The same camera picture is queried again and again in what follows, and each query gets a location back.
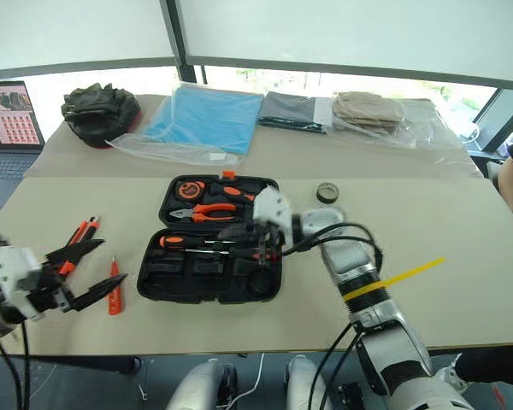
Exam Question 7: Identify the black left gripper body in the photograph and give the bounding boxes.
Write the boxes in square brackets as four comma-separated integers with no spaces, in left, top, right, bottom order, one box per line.
[25,266,76,315]

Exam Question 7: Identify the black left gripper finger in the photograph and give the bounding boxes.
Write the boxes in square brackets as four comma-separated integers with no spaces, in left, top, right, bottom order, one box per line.
[71,273,129,312]
[45,238,107,264]

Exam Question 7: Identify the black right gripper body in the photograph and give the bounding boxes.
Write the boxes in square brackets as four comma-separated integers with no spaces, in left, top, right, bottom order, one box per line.
[250,220,284,260]

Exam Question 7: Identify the red tester screwdriver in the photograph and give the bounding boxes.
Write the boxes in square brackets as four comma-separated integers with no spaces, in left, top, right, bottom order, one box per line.
[107,255,125,317]

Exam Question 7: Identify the orange black utility knife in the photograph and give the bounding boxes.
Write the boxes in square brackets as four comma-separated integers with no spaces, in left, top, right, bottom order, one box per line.
[65,215,102,248]

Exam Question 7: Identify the black plastic tool case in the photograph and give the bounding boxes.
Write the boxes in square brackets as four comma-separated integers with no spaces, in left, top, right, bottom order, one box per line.
[136,170,286,305]

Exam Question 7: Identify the black tape roll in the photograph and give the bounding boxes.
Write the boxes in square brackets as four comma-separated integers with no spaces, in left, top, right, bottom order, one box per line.
[315,181,340,204]

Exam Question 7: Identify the orange black tape measure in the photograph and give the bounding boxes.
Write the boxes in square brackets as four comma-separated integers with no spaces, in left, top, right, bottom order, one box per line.
[174,179,205,202]

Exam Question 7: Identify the black table base bar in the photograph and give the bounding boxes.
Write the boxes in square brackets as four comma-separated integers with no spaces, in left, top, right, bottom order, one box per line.
[29,354,143,376]

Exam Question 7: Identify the blue cloth in plastic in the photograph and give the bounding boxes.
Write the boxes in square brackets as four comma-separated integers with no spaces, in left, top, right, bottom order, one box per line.
[105,83,267,167]

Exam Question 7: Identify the folded blue cloth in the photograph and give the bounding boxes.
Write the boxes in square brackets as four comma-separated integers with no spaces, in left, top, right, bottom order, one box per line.
[143,84,266,157]

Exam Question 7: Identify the folded dark grey cloth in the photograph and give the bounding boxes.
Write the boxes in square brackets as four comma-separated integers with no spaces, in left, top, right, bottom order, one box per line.
[257,91,335,134]

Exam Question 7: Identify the crumpled black bag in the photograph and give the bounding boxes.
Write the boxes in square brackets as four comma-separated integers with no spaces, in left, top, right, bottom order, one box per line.
[60,82,143,150]

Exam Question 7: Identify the silver rounded robot leg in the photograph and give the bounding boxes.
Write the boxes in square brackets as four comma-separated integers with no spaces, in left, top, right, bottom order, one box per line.
[285,354,335,410]
[165,358,239,410]

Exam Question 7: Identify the yellow zip tie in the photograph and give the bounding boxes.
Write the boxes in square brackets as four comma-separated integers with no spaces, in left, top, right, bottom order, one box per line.
[341,256,447,301]

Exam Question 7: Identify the open grey laptop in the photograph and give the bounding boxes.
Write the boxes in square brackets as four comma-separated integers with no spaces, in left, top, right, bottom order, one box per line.
[0,80,46,210]

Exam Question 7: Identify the stack of beige cloths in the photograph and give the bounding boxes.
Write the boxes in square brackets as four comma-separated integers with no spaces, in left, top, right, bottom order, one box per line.
[332,91,406,134]

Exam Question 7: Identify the beige folded cloth in plastic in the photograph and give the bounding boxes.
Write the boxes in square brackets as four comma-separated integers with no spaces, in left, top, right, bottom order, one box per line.
[331,97,468,151]

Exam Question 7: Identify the white sneaker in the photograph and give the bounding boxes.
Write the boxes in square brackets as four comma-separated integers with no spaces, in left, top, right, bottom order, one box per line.
[434,353,469,395]

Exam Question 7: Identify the white chair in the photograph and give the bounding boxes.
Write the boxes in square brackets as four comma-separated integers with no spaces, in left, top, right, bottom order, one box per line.
[486,160,504,189]

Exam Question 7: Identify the person black trouser leg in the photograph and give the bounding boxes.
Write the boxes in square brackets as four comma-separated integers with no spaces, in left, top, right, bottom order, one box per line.
[454,340,513,385]

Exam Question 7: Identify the dark monitor panel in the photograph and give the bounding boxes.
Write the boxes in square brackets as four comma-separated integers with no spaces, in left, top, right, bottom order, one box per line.
[473,86,513,153]

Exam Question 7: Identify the black handled thin screwdriver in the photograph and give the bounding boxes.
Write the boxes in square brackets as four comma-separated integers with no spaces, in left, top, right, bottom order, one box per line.
[182,246,240,258]

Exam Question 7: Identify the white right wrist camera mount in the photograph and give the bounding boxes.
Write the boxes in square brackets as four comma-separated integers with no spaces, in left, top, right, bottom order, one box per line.
[249,184,295,241]

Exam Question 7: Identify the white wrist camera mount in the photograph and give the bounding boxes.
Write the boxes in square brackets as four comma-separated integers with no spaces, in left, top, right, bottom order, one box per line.
[0,245,44,322]
[249,184,295,241]

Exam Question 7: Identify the orange handled pliers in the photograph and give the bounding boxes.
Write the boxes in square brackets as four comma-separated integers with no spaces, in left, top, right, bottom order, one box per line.
[168,202,239,224]

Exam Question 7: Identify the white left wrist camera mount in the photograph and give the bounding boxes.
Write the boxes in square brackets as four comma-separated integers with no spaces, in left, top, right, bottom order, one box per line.
[0,245,44,322]

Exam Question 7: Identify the black orange handled tool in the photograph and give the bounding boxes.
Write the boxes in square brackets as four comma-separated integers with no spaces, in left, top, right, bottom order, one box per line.
[205,182,257,204]

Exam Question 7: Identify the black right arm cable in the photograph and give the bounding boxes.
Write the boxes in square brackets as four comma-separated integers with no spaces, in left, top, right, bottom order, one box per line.
[280,220,386,410]

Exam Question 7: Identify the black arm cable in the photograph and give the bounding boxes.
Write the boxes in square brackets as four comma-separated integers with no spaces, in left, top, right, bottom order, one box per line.
[0,319,32,410]
[280,220,386,410]

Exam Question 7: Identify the orange black handled screwdriver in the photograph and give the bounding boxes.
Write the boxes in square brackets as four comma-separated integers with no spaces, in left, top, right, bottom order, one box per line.
[158,234,236,249]

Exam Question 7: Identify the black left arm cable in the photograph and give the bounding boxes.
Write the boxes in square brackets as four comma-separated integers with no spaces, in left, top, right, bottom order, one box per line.
[0,319,32,410]

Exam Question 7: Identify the thin white cable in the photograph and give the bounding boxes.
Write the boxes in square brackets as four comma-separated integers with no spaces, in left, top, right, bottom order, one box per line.
[229,352,267,407]

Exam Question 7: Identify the dark window frame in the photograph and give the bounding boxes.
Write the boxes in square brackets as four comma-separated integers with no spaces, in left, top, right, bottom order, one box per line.
[0,0,513,93]

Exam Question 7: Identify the white charger with cable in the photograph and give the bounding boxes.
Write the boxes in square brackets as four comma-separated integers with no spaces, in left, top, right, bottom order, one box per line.
[460,122,482,144]

